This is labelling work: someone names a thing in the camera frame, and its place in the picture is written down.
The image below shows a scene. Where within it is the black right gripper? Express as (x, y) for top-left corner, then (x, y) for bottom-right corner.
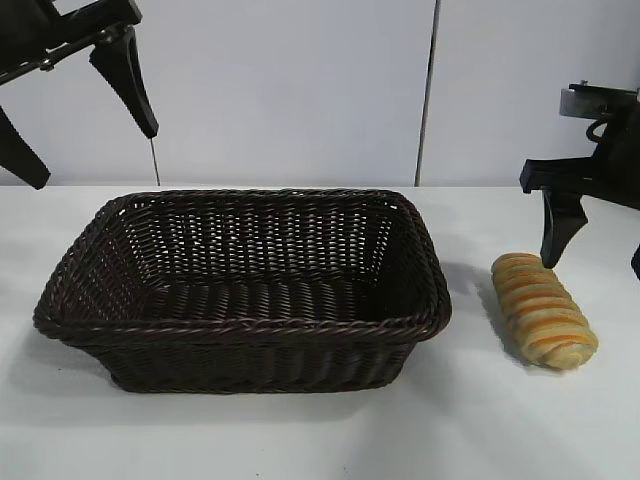
(519, 97), (640, 281)

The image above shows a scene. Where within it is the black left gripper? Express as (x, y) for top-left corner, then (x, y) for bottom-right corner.
(0, 0), (160, 190)

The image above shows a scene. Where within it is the long striped bread loaf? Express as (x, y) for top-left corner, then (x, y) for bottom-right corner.
(490, 252), (600, 371)

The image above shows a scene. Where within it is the dark brown wicker basket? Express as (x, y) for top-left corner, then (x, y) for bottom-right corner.
(32, 187), (454, 395)

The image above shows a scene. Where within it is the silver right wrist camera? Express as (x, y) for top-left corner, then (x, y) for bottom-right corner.
(558, 79), (609, 120)

